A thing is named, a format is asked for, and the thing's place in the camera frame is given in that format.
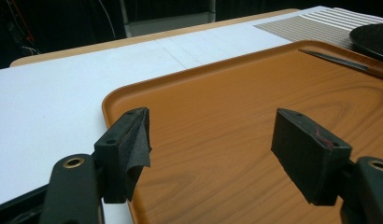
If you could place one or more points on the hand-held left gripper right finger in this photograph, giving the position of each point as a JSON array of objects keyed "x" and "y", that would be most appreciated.
[{"x": 308, "y": 155}]

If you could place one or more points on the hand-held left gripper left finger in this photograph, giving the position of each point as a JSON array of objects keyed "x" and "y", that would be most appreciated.
[{"x": 118, "y": 149}]

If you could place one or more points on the brown wooden tray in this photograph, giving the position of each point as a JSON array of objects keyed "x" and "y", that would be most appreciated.
[{"x": 227, "y": 109}]

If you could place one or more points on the dark grey round plate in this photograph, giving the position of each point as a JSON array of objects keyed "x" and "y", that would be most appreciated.
[{"x": 373, "y": 40}]

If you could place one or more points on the wooden table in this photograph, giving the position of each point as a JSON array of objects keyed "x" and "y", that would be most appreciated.
[{"x": 87, "y": 49}]

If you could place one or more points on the striped placemat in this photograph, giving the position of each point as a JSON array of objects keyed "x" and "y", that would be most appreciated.
[{"x": 304, "y": 28}]

